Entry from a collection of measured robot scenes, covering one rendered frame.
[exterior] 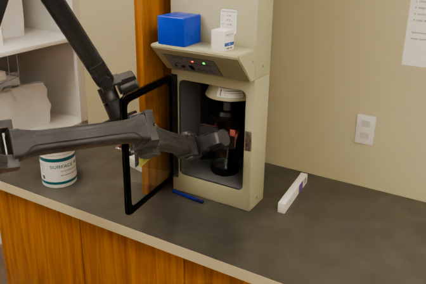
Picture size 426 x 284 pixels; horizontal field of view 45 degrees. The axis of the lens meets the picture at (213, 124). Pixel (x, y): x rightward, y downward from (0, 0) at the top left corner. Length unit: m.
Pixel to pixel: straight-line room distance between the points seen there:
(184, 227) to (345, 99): 0.77
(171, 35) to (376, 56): 0.75
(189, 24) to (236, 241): 0.69
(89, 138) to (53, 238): 1.00
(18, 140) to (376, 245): 1.12
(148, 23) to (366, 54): 0.78
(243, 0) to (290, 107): 0.63
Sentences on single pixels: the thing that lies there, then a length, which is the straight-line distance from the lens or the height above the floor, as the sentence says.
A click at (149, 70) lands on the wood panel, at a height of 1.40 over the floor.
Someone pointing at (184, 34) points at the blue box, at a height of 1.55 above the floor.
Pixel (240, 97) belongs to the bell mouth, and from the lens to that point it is 1.73.
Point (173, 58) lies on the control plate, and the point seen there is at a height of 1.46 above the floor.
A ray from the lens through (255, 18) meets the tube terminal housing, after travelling 1.60.
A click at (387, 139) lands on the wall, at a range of 2.01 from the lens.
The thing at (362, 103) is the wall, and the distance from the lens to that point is 1.99.
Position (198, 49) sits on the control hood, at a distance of 1.59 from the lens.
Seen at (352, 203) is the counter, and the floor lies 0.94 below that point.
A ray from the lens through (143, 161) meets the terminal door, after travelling 1.70.
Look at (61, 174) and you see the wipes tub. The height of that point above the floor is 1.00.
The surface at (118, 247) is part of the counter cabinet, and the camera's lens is 1.86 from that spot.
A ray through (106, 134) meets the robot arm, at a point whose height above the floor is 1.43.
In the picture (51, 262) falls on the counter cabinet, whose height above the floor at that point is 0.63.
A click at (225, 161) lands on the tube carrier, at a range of 1.85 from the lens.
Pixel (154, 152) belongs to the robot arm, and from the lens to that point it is 1.29.
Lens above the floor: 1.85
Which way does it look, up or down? 21 degrees down
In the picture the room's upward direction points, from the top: 1 degrees clockwise
